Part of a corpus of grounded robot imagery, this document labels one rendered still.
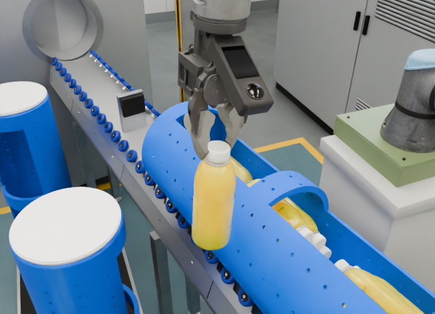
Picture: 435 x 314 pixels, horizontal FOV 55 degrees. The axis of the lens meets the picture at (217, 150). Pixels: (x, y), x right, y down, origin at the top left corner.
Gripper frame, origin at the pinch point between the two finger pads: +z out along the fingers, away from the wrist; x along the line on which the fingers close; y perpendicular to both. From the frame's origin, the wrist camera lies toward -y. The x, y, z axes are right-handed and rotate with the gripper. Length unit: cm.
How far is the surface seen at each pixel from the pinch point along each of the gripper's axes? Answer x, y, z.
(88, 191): 9, 50, 41
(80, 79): -15, 148, 52
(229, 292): -13, 8, 50
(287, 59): -208, 218, 93
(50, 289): 25, 30, 52
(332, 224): -36.4, 2.3, 32.6
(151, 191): -11, 53, 51
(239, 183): -15.3, 13.2, 20.7
